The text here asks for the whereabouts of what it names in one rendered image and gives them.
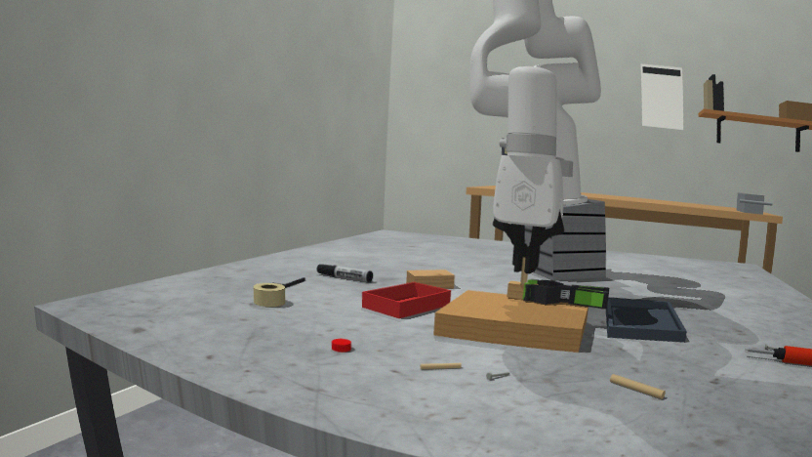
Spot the light brown wooden board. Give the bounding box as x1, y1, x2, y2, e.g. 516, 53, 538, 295
433, 290, 589, 353

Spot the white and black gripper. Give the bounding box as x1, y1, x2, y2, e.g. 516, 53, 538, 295
493, 152, 564, 274

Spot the red rectangular tray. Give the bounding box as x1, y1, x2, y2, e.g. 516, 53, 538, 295
362, 282, 451, 318

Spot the small wooden block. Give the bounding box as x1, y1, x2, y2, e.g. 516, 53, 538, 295
507, 281, 524, 299

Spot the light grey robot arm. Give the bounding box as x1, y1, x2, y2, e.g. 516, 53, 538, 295
470, 0, 601, 205

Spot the light wooden dowel pin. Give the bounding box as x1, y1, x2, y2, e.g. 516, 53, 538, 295
520, 257, 528, 284

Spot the light brown wooden block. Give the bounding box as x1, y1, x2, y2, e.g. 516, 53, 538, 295
406, 270, 455, 289

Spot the red short cylinder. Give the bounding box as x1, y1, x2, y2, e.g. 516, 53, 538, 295
332, 339, 351, 353

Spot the tan wooden dowel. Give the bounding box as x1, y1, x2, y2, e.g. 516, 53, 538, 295
421, 363, 462, 369
610, 374, 666, 399

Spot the white marker pen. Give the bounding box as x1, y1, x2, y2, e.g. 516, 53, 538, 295
317, 265, 373, 282

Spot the tan cylindrical ring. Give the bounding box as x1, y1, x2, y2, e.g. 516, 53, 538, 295
254, 283, 285, 307

